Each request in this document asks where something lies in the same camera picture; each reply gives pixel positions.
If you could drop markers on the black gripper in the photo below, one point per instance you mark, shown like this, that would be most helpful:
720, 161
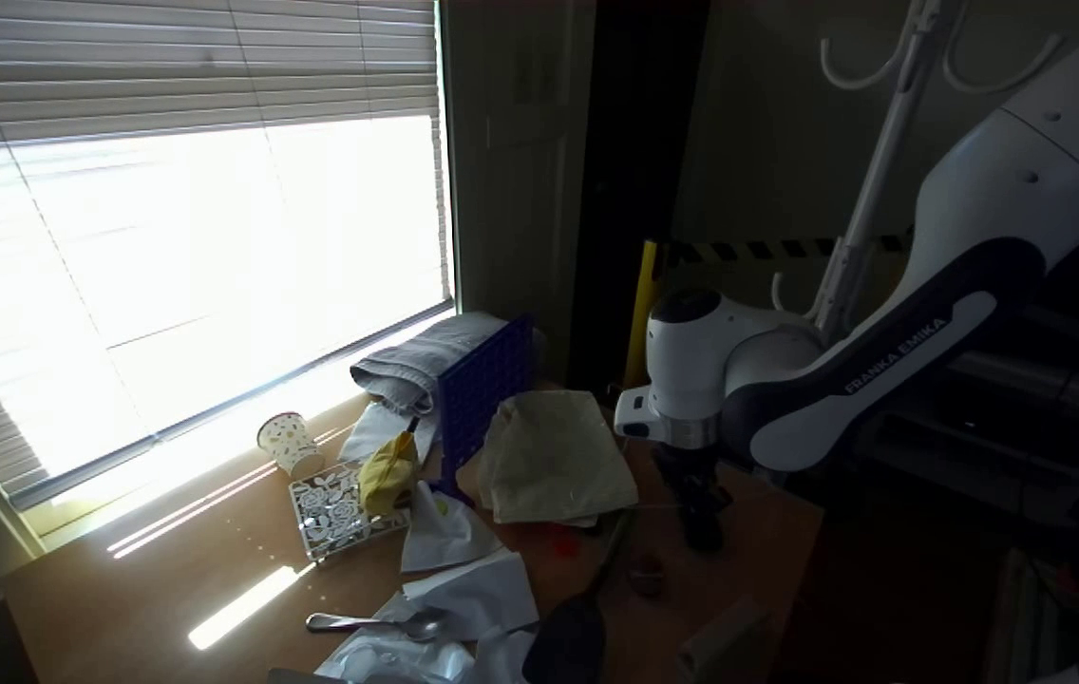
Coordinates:
692, 471

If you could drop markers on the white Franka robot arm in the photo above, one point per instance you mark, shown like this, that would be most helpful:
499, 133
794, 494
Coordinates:
1035, 163

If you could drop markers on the white coat stand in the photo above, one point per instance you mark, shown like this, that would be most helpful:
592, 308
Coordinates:
876, 175

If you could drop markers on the yellow towel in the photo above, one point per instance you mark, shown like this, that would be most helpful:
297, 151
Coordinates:
553, 456

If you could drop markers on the white crumpled cloth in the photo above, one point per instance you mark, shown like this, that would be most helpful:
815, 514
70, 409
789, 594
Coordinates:
450, 612
444, 533

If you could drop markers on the small yellow object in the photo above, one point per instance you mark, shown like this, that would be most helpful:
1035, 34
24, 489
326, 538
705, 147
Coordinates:
390, 475

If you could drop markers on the dark metal shelf rack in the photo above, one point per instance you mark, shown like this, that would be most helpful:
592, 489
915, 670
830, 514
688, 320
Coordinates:
1018, 420

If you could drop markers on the metal spoon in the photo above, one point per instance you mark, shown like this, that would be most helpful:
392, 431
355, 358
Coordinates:
374, 619

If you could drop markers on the white patterned cup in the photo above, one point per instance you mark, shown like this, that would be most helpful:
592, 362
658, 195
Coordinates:
286, 443

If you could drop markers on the white window blinds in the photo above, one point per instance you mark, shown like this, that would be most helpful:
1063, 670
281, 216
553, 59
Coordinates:
182, 63

